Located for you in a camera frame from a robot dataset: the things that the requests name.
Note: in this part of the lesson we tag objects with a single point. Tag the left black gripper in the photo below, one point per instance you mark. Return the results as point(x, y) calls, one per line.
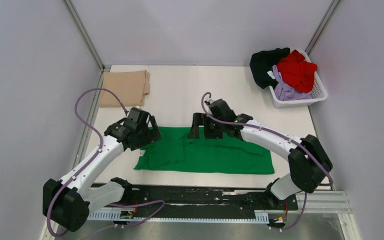
point(152, 136)

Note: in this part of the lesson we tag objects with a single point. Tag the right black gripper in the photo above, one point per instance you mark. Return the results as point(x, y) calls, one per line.
point(200, 119)

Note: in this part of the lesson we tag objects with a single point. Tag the green t shirt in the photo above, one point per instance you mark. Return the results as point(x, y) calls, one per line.
point(227, 155)

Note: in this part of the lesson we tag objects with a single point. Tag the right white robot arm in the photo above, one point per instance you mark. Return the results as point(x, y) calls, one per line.
point(307, 160)

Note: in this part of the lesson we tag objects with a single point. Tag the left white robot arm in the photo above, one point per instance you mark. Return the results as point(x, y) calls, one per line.
point(69, 200)

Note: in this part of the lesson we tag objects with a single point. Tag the folded beige t shirt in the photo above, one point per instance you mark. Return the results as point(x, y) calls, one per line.
point(130, 87)

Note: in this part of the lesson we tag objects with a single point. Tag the black t shirt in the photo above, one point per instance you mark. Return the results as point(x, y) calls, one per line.
point(261, 64)

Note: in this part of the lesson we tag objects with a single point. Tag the lilac t shirt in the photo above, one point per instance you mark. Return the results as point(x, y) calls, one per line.
point(285, 92)

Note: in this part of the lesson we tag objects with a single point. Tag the red t shirt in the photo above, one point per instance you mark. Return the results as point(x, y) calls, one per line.
point(297, 72)

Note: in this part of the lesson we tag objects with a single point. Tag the white laundry basket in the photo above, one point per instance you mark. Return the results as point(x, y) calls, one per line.
point(318, 93)

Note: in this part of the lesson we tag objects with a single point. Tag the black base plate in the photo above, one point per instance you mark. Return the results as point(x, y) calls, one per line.
point(203, 202)

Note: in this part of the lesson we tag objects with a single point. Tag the white slotted cable duct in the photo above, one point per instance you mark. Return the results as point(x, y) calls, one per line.
point(109, 214)

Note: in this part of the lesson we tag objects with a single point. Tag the aluminium frame rail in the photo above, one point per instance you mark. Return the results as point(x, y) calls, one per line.
point(316, 202)

